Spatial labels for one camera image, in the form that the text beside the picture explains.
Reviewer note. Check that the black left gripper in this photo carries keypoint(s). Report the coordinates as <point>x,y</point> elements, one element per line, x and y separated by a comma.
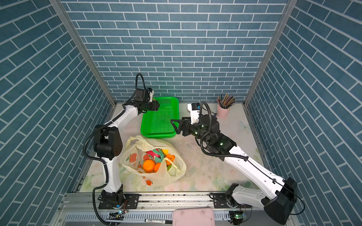
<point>154,105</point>

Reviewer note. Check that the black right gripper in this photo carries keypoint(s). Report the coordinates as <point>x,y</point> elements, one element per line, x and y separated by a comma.
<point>184,122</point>

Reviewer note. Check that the yellowish plastic bag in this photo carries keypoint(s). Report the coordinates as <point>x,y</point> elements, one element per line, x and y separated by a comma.
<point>155,161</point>

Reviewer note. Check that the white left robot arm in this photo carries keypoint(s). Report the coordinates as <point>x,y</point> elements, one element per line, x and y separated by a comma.
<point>105,144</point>

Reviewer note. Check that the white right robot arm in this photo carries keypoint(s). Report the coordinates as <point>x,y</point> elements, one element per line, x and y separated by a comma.
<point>276,195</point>

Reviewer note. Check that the orange fruit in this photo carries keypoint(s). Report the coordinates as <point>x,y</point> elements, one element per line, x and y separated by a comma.
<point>148,166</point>
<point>169,159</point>

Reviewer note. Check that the green plastic basket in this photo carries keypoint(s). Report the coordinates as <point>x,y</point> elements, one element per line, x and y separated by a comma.
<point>156,124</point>

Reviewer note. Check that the pink pencil cup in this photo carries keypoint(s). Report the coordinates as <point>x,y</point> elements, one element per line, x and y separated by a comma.
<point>222,113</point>

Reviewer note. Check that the coloured pencils bunch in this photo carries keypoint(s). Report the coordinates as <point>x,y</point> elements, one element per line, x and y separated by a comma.
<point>226,101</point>

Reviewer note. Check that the pink box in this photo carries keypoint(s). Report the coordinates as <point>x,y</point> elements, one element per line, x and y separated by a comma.
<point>194,217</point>

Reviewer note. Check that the black marker pen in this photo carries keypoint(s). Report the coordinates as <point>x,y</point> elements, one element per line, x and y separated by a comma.
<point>159,221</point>

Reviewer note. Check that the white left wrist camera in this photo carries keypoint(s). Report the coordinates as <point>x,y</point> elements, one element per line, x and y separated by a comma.
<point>150,94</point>

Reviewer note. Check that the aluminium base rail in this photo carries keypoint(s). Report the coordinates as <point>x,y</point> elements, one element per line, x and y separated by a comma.
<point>79,207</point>

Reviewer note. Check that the aluminium corner post right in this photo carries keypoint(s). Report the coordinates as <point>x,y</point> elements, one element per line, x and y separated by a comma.
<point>267,56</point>

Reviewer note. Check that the aluminium corner post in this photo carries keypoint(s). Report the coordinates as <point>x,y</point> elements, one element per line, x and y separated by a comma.
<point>267,56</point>
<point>69,26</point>

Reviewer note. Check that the aluminium corner post left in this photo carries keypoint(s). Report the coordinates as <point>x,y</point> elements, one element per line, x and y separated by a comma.
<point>69,26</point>

